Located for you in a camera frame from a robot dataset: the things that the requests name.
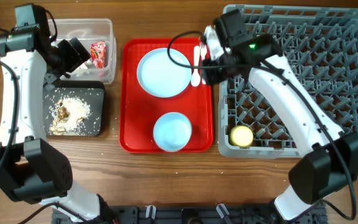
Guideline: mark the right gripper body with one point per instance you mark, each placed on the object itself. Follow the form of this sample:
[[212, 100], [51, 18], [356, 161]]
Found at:
[[217, 70]]

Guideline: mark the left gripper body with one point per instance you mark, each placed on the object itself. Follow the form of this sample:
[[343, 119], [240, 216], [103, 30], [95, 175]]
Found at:
[[66, 58]]

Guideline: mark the white plastic fork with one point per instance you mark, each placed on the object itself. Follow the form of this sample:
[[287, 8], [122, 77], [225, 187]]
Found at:
[[203, 52]]

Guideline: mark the red snack wrapper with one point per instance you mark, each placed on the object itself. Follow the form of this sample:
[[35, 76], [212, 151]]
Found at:
[[98, 53]]

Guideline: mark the white plastic spoon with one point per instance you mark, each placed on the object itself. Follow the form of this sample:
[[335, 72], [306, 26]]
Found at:
[[195, 77]]

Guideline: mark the large light blue plate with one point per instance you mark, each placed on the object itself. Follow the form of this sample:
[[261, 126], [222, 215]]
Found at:
[[160, 77]]

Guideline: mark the yellow plastic cup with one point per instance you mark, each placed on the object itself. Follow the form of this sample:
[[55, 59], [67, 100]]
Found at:
[[241, 136]]

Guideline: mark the small light blue bowl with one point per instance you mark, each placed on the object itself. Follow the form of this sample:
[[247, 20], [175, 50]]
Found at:
[[172, 131]]

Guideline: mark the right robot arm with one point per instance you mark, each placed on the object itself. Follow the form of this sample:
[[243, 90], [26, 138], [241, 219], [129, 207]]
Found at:
[[329, 156]]

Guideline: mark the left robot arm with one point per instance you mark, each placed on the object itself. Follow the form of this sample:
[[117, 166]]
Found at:
[[31, 170]]

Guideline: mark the clear plastic waste bin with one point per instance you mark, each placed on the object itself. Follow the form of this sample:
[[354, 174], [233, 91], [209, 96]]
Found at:
[[89, 32]]

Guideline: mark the grey dishwasher rack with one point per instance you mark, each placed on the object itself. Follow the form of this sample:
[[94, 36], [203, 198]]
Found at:
[[321, 45]]

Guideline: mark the black plastic tray bin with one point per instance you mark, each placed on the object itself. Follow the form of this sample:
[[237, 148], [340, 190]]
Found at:
[[98, 102]]

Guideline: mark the red serving tray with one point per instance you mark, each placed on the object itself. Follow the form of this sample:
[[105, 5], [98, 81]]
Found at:
[[140, 110]]

